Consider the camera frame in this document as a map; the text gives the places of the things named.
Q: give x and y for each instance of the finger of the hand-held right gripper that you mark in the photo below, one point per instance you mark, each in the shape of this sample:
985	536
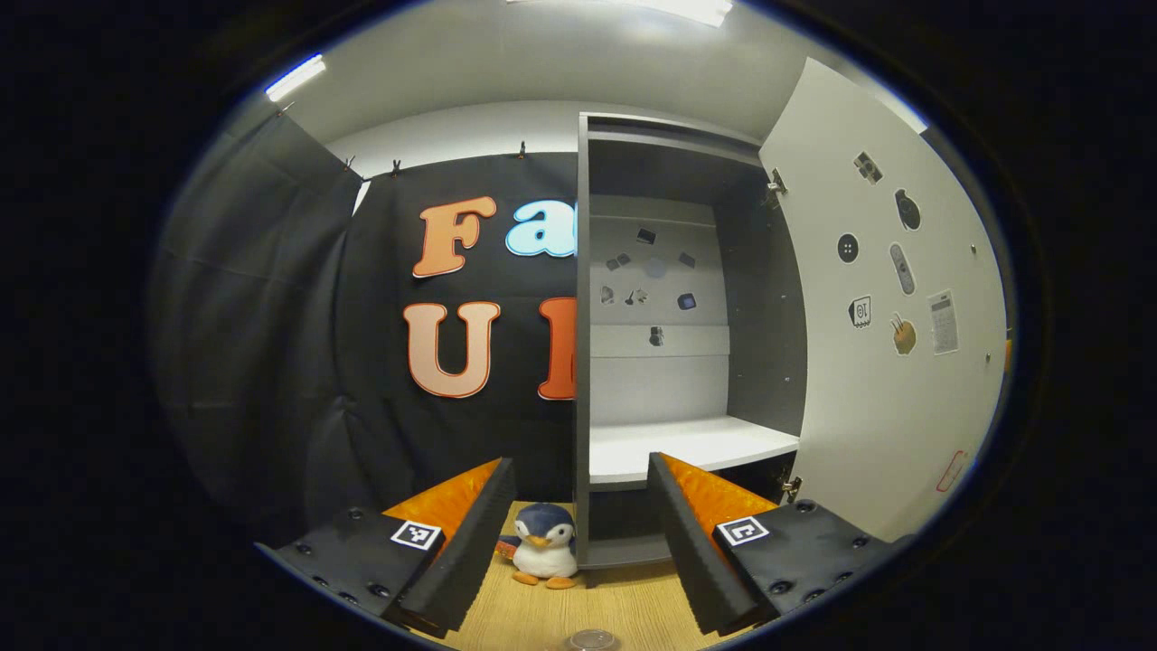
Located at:
1007	351

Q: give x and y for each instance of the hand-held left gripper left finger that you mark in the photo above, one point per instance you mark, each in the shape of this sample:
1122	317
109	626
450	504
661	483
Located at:
470	551

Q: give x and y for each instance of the blue white penguin plush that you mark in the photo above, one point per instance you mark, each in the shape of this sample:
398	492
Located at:
547	561

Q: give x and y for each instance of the beige cabinet door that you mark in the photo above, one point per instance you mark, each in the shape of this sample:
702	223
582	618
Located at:
868	407

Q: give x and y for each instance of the black backdrop cloth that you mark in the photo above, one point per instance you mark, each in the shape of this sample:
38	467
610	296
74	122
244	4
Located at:
271	316

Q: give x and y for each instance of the long ceiling light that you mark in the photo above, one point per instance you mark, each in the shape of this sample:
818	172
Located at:
294	78
669	9

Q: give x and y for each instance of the grey cabinet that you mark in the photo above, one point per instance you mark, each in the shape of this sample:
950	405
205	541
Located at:
678	448

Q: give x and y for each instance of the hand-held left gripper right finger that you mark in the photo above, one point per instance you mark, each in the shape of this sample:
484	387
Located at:
687	561

